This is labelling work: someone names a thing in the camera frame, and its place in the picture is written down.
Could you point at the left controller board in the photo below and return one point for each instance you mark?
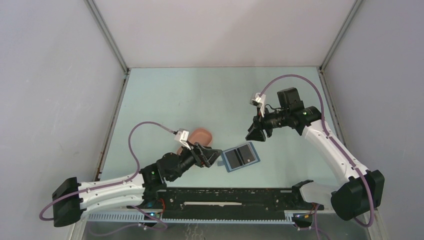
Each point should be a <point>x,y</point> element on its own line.
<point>152,216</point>

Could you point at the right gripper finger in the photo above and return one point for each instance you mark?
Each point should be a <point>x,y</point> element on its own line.
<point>256,126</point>
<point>255,134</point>

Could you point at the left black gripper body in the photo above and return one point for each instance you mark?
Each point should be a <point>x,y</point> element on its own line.
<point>187,159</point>

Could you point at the blue card holder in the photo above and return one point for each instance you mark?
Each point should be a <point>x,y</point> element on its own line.
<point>224,163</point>

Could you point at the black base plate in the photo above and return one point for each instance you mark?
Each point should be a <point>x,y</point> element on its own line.
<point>227,203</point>

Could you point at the controller board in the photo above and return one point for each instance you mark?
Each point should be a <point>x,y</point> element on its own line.
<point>152,216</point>
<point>302,217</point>

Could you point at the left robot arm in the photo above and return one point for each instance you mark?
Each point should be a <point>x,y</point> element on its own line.
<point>74,200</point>

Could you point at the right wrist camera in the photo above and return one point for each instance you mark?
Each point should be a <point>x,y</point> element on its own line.
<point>259,101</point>

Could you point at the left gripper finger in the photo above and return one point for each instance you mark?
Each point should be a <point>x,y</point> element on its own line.
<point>207,152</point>
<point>209,161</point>

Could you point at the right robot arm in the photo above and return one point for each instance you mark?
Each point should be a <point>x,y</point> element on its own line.
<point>358,190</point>

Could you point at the pink oval tray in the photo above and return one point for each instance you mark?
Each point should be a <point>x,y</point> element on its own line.
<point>199,135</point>

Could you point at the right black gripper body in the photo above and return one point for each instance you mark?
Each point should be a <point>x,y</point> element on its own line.
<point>273,120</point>

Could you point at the right controller board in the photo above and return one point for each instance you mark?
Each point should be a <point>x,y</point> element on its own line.
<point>302,217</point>

